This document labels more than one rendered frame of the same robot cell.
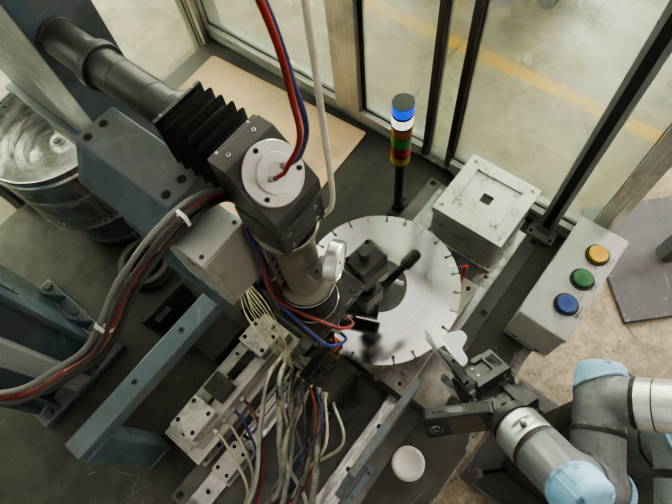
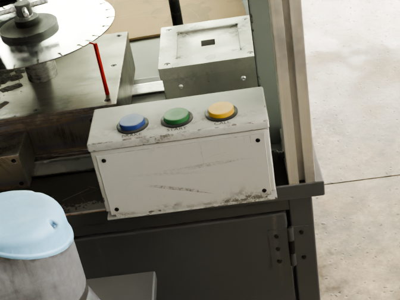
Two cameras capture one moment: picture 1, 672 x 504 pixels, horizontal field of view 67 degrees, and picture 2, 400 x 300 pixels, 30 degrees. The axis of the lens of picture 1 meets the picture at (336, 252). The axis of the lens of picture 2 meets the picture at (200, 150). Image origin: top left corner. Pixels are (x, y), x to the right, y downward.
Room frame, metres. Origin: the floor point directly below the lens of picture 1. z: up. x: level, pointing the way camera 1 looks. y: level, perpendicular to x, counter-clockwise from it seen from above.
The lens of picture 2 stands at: (-0.35, -1.25, 1.48)
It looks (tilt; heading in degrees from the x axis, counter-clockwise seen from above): 33 degrees down; 47
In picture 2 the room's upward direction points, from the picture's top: 10 degrees counter-clockwise
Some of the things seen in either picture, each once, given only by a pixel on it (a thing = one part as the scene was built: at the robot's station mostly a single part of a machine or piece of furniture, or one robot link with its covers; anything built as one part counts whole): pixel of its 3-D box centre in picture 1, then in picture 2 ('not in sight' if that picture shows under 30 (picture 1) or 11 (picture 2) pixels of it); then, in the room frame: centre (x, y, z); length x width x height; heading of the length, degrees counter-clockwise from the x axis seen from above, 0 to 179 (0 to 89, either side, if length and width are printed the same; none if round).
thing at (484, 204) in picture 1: (480, 214); (213, 77); (0.55, -0.37, 0.82); 0.18 x 0.18 x 0.15; 42
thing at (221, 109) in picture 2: (597, 255); (221, 113); (0.37, -0.55, 0.90); 0.04 x 0.04 x 0.02
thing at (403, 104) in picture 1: (403, 107); not in sight; (0.66, -0.18, 1.14); 0.05 x 0.04 x 0.03; 42
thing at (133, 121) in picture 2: (565, 304); (133, 125); (0.28, -0.45, 0.90); 0.04 x 0.04 x 0.02
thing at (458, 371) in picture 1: (456, 369); not in sight; (0.15, -0.16, 1.08); 0.09 x 0.02 x 0.05; 20
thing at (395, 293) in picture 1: (379, 283); (27, 22); (0.38, -0.08, 0.96); 0.11 x 0.11 x 0.03
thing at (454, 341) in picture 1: (450, 342); not in sight; (0.20, -0.16, 1.07); 0.09 x 0.06 x 0.03; 20
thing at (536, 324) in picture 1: (563, 288); (184, 153); (0.33, -0.49, 0.82); 0.28 x 0.11 x 0.15; 132
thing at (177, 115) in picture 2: (581, 279); (177, 119); (0.32, -0.50, 0.90); 0.04 x 0.04 x 0.02
